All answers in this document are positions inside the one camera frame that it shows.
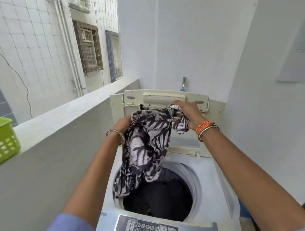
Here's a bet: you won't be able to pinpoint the person's left hand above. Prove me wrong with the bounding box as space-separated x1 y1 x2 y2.
112 115 132 137

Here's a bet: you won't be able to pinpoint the person's right hand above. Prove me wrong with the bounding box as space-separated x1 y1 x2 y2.
172 99 207 131

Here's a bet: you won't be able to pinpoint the black white patterned garment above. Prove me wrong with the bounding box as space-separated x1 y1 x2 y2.
113 104 190 200

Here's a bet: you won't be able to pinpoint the white blue washing machine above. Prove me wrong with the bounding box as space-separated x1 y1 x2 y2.
95 89 242 231

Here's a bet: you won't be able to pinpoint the person's left forearm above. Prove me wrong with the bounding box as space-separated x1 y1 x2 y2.
63 133 125 229

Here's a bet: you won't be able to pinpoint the person's right forearm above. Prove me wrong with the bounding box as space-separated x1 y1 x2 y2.
201 129 305 231

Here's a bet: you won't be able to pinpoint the person's blue tunic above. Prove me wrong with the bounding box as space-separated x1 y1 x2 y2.
46 213 96 231

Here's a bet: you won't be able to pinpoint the thin multicolour bangle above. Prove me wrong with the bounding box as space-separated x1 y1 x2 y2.
105 129 126 146

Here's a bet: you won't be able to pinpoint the beaded green red bangle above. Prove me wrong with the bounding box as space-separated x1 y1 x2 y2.
197 125 220 142

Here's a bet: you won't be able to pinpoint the grey framed window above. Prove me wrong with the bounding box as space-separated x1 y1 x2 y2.
105 30 124 84

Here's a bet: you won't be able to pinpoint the brown louvred window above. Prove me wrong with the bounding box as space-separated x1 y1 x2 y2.
72 20 104 76

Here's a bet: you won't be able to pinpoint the white drain pipes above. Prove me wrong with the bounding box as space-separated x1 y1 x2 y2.
53 0 87 97

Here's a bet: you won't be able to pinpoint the white paper notice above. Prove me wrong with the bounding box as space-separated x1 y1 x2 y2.
276 19 305 84

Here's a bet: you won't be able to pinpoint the green plastic basket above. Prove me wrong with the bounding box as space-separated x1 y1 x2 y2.
0 117 21 164

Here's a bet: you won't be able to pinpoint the white safety net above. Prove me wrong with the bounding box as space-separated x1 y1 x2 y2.
0 0 119 119

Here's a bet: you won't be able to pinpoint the orange thread bracelet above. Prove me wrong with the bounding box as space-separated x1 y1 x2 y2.
195 120 214 135

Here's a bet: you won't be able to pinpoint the black wall cable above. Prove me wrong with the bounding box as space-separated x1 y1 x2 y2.
0 53 33 119

